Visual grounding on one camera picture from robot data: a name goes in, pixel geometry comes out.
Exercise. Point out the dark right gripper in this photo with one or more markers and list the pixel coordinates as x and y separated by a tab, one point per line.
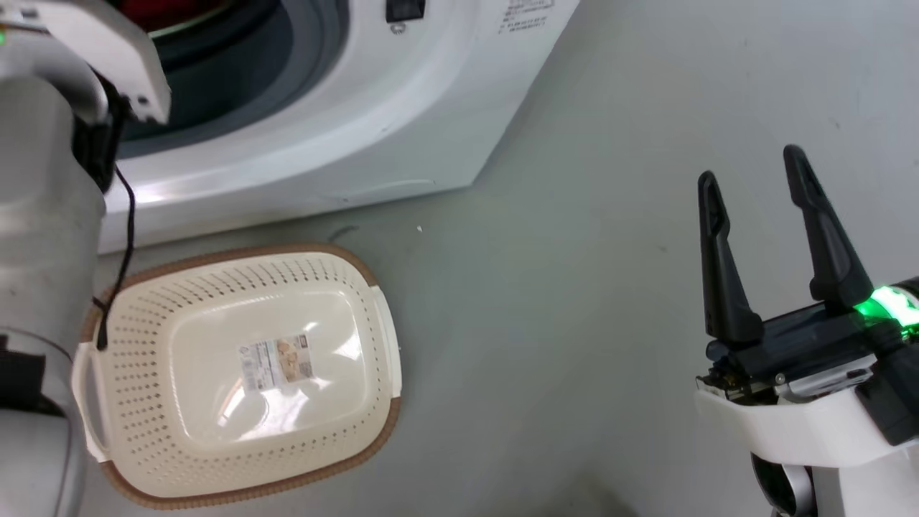
811	345

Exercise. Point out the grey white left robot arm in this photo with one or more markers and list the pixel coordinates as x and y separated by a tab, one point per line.
43	237

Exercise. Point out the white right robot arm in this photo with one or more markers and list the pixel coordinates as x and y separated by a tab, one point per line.
804	438

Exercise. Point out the white front-load washing machine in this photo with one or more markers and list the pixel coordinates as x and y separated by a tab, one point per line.
373	108

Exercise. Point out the cream perforated laundry basket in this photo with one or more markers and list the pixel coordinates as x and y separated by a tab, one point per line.
179	445

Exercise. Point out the printed text label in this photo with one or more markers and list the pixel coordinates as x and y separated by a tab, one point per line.
525	16

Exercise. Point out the black door latch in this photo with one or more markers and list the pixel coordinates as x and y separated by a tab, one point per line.
406	9

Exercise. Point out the paper product sticker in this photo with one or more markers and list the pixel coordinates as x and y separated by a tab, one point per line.
276	362

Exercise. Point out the grey rubber door seal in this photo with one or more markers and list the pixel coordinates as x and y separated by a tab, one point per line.
287	57

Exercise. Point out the red garment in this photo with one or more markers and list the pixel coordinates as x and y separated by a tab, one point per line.
169	11

